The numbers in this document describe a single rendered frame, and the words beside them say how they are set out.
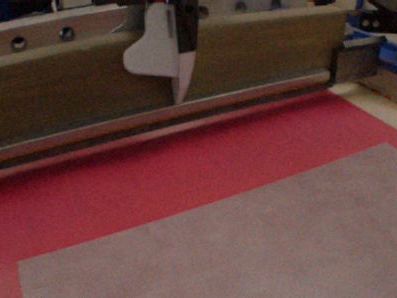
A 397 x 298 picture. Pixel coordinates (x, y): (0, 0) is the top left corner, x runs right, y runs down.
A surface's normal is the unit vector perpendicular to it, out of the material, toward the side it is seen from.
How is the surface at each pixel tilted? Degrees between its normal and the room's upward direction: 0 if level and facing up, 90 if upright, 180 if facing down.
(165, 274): 0
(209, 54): 90
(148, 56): 82
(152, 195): 0
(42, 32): 90
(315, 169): 0
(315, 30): 90
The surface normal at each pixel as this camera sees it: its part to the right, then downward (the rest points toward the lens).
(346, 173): -0.04, -0.86
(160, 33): 0.41, 0.32
